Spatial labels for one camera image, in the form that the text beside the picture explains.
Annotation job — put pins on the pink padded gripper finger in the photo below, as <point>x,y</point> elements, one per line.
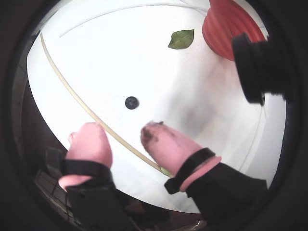
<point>168,146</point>
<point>91,146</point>

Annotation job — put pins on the dark blueberry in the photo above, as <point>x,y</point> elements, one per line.
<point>132,102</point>

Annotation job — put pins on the medium green leaf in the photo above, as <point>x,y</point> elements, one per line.
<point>181,39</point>

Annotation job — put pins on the curved wooden stick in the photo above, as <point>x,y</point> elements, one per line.
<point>72,90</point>

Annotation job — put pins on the large green leaf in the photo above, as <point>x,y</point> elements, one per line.
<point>165,171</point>

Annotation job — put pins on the black camera module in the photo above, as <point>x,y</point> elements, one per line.
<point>255,69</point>

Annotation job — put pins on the red collapsible silicone cup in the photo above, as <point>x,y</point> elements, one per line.
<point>216,29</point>

